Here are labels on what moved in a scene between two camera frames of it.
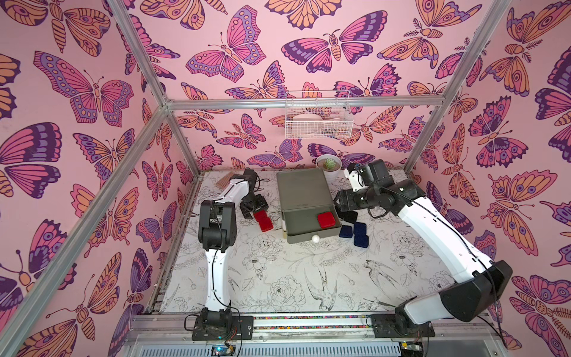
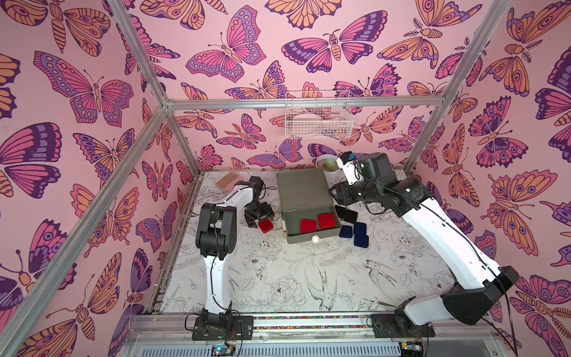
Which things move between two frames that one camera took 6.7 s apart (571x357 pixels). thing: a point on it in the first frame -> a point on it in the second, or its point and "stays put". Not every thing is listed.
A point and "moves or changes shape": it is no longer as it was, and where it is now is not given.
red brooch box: (261, 216) moves or changes shape
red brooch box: (326, 219) stays put
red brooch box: (266, 224) stays put
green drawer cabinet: (307, 209) stays put
